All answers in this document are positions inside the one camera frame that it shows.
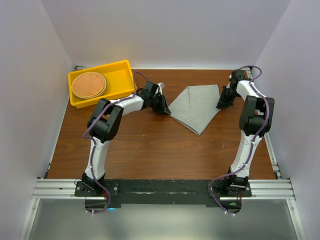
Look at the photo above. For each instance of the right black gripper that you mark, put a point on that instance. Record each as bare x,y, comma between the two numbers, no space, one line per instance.
223,103

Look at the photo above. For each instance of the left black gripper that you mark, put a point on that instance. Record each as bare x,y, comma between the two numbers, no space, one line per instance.
163,108

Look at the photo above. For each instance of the grey cloth napkin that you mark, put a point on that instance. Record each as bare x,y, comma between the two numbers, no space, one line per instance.
196,106

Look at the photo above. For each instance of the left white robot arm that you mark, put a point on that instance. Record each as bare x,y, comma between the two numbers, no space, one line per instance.
103,125

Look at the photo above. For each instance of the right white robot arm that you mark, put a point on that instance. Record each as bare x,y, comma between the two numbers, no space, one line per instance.
255,121

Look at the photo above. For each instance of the yellow plastic bin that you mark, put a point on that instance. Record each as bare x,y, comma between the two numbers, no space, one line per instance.
119,79

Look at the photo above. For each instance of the round woven coaster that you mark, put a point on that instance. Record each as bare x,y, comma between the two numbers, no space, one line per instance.
89,85

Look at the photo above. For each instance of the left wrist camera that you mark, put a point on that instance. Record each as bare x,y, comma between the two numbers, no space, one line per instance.
161,85

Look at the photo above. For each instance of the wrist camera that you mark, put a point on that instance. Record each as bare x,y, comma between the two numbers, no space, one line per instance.
161,85
238,74

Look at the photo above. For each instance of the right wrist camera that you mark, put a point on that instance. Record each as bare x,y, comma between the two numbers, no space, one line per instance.
238,74

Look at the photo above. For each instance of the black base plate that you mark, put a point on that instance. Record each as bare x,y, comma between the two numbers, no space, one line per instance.
163,192

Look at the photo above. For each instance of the aluminium frame rail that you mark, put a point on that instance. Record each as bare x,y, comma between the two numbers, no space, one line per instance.
55,213

